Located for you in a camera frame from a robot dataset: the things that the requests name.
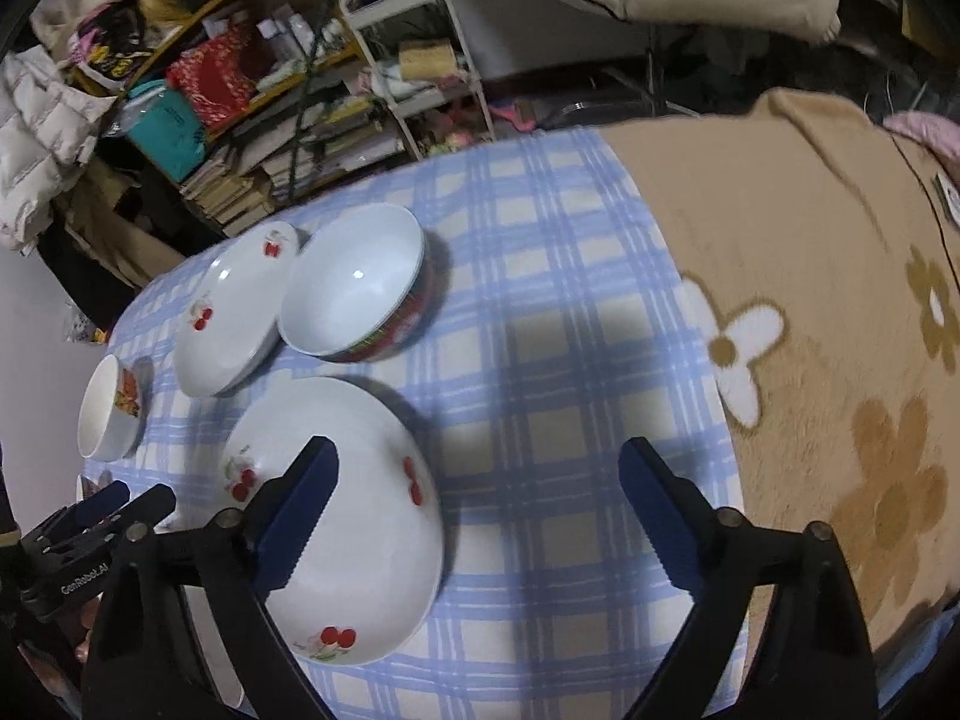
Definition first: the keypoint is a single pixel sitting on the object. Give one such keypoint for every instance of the yellow wooden shelf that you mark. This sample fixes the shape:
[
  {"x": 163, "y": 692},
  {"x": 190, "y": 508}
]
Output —
[{"x": 315, "y": 64}]

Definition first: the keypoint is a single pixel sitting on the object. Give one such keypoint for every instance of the white bowl with red outside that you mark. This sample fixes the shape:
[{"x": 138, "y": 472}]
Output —
[{"x": 352, "y": 277}]

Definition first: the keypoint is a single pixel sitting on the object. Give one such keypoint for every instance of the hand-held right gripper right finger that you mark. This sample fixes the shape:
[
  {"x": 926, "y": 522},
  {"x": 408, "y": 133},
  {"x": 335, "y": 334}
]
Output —
[{"x": 652, "y": 510}]

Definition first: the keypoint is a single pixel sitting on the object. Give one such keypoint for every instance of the pink cloth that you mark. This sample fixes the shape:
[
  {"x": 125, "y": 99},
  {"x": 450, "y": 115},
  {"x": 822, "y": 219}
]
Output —
[{"x": 926, "y": 131}]

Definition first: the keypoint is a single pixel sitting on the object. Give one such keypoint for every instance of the black yellow printed bag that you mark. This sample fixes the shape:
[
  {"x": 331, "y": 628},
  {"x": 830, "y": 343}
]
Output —
[{"x": 112, "y": 52}]

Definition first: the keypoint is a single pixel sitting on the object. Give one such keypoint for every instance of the large white cherry plate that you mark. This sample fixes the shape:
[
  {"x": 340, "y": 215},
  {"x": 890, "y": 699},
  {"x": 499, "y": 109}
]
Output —
[{"x": 352, "y": 480}]

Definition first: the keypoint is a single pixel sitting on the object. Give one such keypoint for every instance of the stack of books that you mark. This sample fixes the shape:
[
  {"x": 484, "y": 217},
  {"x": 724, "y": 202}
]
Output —
[{"x": 247, "y": 187}]

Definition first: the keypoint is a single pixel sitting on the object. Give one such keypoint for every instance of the tan box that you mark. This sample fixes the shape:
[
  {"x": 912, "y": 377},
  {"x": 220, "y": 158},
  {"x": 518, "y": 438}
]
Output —
[{"x": 427, "y": 58}]

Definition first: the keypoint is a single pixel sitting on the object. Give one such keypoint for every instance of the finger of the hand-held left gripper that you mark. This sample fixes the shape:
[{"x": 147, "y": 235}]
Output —
[
  {"x": 146, "y": 506},
  {"x": 101, "y": 501}
]

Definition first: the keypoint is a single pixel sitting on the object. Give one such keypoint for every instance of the metal chair base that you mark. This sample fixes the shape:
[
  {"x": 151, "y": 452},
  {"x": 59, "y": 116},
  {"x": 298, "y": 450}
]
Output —
[{"x": 652, "y": 67}]

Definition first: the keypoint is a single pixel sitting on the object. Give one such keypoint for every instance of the white utility cart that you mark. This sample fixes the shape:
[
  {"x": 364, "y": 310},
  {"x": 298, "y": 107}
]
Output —
[{"x": 442, "y": 7}]

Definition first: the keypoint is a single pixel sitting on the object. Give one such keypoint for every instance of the yellow fluffy item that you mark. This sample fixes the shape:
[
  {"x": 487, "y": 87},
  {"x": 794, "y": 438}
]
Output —
[{"x": 169, "y": 7}]

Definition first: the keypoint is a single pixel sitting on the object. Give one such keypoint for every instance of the blue plaid blanket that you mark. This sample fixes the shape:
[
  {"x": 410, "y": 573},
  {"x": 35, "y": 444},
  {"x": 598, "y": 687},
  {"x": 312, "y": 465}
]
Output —
[{"x": 540, "y": 360}]

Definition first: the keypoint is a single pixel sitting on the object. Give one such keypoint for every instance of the person's left hand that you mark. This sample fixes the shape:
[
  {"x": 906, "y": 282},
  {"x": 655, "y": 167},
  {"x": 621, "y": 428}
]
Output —
[{"x": 90, "y": 611}]

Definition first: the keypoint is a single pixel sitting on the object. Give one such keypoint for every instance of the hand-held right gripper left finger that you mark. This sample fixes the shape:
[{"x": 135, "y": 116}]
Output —
[{"x": 300, "y": 510}]

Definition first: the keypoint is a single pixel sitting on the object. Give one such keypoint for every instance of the small white cherry plate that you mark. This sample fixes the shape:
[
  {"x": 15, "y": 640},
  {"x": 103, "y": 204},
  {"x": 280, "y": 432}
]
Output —
[{"x": 232, "y": 315}]

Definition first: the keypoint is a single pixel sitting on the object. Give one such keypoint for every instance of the tan flower blanket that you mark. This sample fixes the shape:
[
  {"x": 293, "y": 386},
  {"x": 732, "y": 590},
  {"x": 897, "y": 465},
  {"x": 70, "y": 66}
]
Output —
[{"x": 787, "y": 240}]

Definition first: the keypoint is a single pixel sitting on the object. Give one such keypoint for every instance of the pink toy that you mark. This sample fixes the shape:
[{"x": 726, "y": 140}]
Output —
[{"x": 516, "y": 116}]

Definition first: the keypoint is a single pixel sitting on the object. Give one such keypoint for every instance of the teal box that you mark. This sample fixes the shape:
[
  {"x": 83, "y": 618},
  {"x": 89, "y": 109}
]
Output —
[{"x": 165, "y": 127}]

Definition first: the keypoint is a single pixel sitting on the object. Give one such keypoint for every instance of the pastel plush toys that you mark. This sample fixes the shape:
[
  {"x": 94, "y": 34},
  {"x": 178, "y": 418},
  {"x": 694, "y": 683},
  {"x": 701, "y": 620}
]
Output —
[{"x": 454, "y": 142}]

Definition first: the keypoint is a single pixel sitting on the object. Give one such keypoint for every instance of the small white orange-print bowl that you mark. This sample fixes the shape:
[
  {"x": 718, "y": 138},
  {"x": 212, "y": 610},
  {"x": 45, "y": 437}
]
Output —
[{"x": 101, "y": 405}]

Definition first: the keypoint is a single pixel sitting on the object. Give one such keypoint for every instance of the white puffer jacket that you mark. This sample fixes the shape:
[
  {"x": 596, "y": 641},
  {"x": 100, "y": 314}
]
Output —
[{"x": 37, "y": 142}]

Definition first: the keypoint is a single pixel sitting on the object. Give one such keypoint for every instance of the white bottles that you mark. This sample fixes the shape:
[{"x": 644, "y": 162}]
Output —
[{"x": 289, "y": 30}]

